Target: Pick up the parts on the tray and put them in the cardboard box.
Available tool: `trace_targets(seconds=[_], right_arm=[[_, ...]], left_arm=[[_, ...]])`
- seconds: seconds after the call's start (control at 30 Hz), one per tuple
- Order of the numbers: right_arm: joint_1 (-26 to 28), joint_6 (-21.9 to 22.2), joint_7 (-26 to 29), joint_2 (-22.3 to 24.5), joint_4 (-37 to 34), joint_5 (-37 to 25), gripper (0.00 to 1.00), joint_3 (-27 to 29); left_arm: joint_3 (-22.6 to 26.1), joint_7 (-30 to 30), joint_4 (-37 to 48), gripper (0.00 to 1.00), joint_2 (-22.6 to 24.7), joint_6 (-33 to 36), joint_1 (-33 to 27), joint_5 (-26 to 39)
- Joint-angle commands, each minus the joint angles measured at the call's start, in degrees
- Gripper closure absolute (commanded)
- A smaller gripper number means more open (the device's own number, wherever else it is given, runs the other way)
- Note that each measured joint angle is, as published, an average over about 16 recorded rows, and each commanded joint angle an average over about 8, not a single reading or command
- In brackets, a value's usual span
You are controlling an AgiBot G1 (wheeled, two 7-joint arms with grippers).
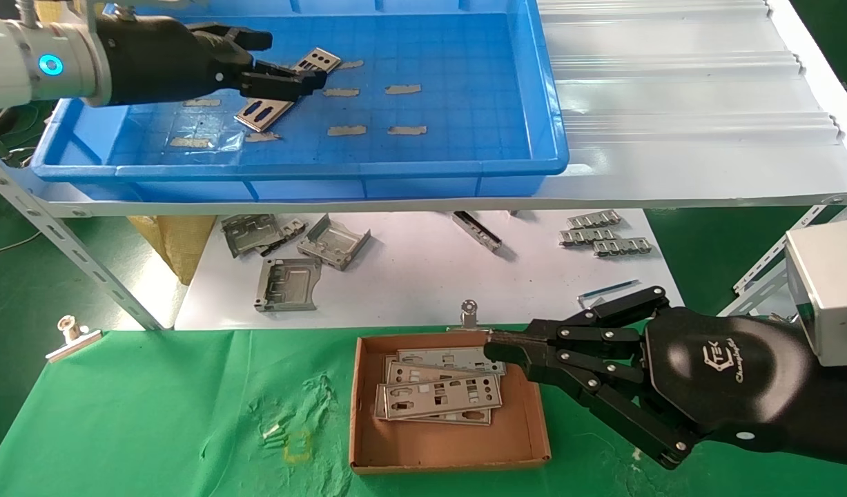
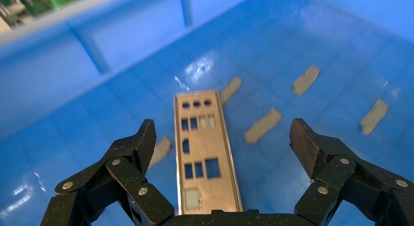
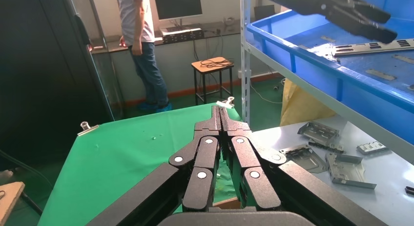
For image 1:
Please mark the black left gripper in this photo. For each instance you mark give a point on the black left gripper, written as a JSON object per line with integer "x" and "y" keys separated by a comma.
{"x": 161, "y": 59}

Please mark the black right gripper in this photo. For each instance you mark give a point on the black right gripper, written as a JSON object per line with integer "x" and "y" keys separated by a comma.
{"x": 727, "y": 379}

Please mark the silver slotted shield plate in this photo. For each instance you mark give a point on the silver slotted shield plate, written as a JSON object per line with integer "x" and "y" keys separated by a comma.
{"x": 409, "y": 376}
{"x": 464, "y": 417}
{"x": 261, "y": 114}
{"x": 409, "y": 400}
{"x": 444, "y": 359}

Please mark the shallow cardboard box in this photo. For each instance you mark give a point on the shallow cardboard box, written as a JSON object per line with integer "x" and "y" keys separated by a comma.
{"x": 437, "y": 445}

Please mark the grey metal tray part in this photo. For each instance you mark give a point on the grey metal tray part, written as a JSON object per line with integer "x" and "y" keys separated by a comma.
{"x": 337, "y": 245}

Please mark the blue plastic tray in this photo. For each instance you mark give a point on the blue plastic tray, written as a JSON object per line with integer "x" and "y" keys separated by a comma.
{"x": 464, "y": 69}

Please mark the thin blue rod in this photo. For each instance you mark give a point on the thin blue rod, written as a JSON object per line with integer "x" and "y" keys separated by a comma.
{"x": 609, "y": 290}

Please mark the brown tape strip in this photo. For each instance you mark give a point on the brown tape strip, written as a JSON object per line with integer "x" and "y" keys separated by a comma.
{"x": 407, "y": 130}
{"x": 402, "y": 89}
{"x": 346, "y": 130}
{"x": 202, "y": 102}
{"x": 340, "y": 92}
{"x": 353, "y": 64}
{"x": 190, "y": 142}
{"x": 263, "y": 137}

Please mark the clear plastic film patch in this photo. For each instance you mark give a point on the clear plastic film patch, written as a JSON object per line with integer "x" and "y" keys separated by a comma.
{"x": 216, "y": 128}

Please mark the silver connector strip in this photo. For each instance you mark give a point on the silver connector strip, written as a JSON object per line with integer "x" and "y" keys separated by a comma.
{"x": 587, "y": 237}
{"x": 594, "y": 219}
{"x": 623, "y": 246}

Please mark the silver binder clip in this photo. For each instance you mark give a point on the silver binder clip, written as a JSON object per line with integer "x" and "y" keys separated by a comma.
{"x": 469, "y": 314}
{"x": 71, "y": 338}

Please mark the small grey metal clip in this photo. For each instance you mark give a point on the small grey metal clip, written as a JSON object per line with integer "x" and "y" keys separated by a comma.
{"x": 293, "y": 226}

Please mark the white lower board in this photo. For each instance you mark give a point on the white lower board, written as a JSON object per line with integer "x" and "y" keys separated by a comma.
{"x": 423, "y": 276}

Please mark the white slotted steel shelf leg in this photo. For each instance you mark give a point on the white slotted steel shelf leg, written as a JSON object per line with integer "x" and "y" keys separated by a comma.
{"x": 768, "y": 266}
{"x": 50, "y": 228}

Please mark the yellow woven sack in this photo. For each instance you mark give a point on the yellow woven sack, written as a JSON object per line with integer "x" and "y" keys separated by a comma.
{"x": 181, "y": 241}

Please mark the grey stamped metal plate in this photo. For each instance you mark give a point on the grey stamped metal plate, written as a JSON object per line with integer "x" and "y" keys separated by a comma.
{"x": 288, "y": 283}

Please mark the green table cloth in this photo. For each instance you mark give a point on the green table cloth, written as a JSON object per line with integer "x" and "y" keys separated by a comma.
{"x": 188, "y": 400}

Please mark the dark metal rail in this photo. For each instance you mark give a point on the dark metal rail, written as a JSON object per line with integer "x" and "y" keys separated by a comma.
{"x": 478, "y": 231}

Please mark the grey folded metal bracket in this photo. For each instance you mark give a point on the grey folded metal bracket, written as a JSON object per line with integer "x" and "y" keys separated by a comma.
{"x": 247, "y": 235}

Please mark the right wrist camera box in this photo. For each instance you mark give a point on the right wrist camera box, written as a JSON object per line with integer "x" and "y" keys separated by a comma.
{"x": 830, "y": 290}

